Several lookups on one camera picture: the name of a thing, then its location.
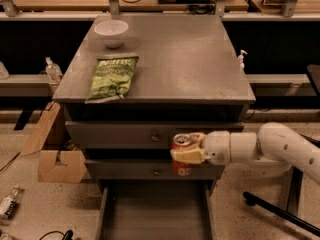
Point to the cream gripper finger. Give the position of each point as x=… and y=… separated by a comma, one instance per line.
x=197, y=137
x=191, y=156

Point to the clear bottle on floor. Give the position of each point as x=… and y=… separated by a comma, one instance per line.
x=9, y=202

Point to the grey drawer cabinet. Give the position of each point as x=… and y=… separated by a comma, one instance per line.
x=187, y=72

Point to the grey middle drawer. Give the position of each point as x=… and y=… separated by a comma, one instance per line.
x=118, y=169

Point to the grey top drawer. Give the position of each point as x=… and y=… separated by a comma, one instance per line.
x=137, y=134

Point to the green chip bag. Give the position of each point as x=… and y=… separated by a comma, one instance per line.
x=112, y=77

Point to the brown cardboard box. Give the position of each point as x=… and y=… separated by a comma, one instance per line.
x=59, y=160

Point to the red coke can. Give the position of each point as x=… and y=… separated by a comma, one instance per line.
x=181, y=141

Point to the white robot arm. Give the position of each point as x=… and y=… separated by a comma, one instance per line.
x=273, y=145

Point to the clear bottle on shelf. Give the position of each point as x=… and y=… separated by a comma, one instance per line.
x=53, y=71

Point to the white bowl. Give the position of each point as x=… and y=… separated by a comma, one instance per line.
x=112, y=32

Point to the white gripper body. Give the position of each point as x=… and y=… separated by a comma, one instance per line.
x=217, y=146

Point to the grey open bottom drawer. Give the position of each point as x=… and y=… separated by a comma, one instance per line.
x=155, y=210

